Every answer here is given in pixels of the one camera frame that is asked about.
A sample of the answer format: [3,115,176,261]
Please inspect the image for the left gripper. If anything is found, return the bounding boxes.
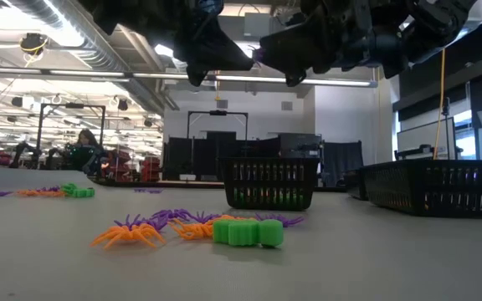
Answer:
[77,0,254,87]

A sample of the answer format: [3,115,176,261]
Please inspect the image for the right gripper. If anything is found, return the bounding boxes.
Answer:
[261,0,413,88]

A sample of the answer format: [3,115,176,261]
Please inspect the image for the black gantry frame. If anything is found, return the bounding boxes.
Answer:
[35,103,107,171]
[186,109,249,160]

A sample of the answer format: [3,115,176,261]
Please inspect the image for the grey table mat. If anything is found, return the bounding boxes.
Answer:
[0,166,482,301]

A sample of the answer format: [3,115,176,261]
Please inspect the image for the red storage bins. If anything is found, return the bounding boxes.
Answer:
[102,150,162,183]

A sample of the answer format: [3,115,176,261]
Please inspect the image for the black ceiling cable reel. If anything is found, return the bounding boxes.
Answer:
[18,32,49,55]

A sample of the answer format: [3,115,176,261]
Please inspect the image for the corrugated silver air duct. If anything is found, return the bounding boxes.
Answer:
[8,0,129,72]

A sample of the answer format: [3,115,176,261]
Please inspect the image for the long ceiling light bar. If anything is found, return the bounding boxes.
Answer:
[0,64,378,89]

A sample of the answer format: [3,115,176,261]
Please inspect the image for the dark grey cabinet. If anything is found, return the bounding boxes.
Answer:
[277,132,322,160]

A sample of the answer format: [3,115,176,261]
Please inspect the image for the yellow hanging cable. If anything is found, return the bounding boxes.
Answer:
[433,48,447,161]

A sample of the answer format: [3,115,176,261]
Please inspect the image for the green plastic Halloween toy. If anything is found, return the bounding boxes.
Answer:
[213,220,285,251]
[272,188,309,208]
[231,190,253,207]
[59,182,96,200]

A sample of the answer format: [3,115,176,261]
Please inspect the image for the whiteboard on stand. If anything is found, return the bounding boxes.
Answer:
[396,116,458,162]

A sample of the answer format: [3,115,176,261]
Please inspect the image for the orange plastic spider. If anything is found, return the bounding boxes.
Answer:
[169,215,236,242]
[14,189,67,199]
[90,224,167,252]

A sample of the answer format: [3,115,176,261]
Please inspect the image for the person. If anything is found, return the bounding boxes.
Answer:
[67,128,108,176]

